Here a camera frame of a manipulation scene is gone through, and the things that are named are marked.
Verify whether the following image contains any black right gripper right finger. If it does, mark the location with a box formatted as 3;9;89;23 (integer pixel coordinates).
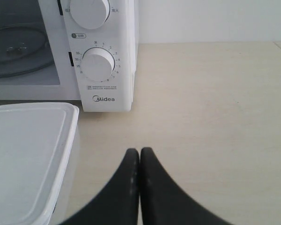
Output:
140;147;230;225

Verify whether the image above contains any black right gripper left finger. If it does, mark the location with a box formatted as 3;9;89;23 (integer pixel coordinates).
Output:
62;149;140;225

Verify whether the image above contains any white plastic lidded container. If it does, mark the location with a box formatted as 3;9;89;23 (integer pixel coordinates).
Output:
0;102;79;225

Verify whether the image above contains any white Midea microwave oven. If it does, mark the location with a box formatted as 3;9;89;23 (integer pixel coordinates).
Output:
0;0;139;112

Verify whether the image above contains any lower white timer knob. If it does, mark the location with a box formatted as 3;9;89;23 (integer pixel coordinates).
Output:
80;47;115;82

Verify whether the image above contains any glass turntable plate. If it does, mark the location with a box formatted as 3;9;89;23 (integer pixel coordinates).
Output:
0;23;54;79

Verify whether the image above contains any upper white power knob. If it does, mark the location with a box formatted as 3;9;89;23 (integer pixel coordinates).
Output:
70;0;110;30

